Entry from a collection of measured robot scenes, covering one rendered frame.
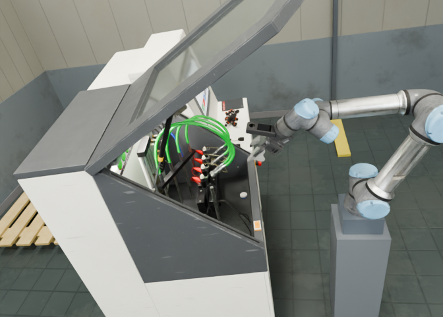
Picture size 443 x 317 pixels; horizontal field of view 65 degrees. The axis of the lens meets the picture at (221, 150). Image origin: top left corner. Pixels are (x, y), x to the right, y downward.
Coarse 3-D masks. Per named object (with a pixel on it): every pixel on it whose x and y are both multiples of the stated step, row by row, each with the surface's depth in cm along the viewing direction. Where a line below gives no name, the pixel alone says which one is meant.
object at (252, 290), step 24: (168, 288) 163; (192, 288) 163; (216, 288) 163; (240, 288) 163; (264, 288) 163; (168, 312) 175; (192, 312) 175; (216, 312) 175; (240, 312) 175; (264, 312) 175
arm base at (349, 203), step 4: (348, 192) 161; (348, 196) 161; (352, 196) 157; (344, 200) 165; (348, 200) 161; (352, 200) 158; (344, 204) 164; (348, 204) 161; (352, 204) 159; (356, 204) 157; (348, 208) 161; (352, 208) 161; (356, 208) 158; (348, 212) 162; (352, 212) 160; (356, 212) 158; (360, 216) 158
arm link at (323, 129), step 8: (320, 112) 129; (320, 120) 122; (328, 120) 125; (312, 128) 123; (320, 128) 123; (328, 128) 123; (336, 128) 125; (320, 136) 125; (328, 136) 124; (336, 136) 125
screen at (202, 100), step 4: (208, 88) 245; (204, 92) 228; (208, 92) 240; (196, 96) 205; (200, 96) 215; (204, 96) 225; (208, 96) 236; (196, 100) 203; (200, 100) 211; (204, 100) 221; (208, 100) 232; (196, 104) 201; (200, 104) 208; (204, 104) 218; (208, 104) 228; (200, 108) 205; (204, 108) 214; (208, 108) 225; (204, 112) 211; (208, 112) 221; (208, 116) 218
